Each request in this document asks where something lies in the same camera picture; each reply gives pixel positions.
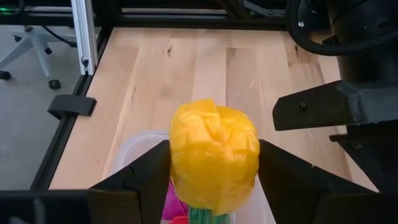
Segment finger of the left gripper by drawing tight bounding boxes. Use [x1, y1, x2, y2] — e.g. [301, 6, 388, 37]
[272, 80, 398, 131]
[329, 123, 398, 194]

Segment clear plastic tupperware container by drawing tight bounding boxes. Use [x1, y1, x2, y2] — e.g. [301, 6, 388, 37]
[110, 129, 277, 224]

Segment purple toy onion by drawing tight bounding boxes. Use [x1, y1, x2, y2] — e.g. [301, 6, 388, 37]
[161, 180, 190, 221]

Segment green striped toy watermelon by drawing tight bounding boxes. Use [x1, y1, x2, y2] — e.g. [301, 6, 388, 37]
[188, 207, 231, 224]

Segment black frame bracket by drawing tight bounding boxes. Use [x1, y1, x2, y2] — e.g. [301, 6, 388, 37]
[47, 95, 97, 119]

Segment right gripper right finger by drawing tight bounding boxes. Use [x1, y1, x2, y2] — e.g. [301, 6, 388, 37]
[258, 139, 379, 224]

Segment black aluminium rig frame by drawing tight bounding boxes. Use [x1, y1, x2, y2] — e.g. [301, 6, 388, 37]
[0, 0, 330, 191]

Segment black sleeved left gripper cable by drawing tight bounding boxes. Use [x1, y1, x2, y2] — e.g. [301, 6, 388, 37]
[285, 0, 398, 57]

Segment white office chair base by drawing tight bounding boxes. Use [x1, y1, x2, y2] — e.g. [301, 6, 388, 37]
[0, 26, 78, 90]

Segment red toy tomato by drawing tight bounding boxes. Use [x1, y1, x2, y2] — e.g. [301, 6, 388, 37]
[167, 215, 190, 224]

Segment silver aluminium post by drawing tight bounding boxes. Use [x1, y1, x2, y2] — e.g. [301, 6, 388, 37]
[70, 0, 99, 77]

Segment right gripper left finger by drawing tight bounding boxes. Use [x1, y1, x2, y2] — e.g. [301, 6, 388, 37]
[88, 139, 172, 224]

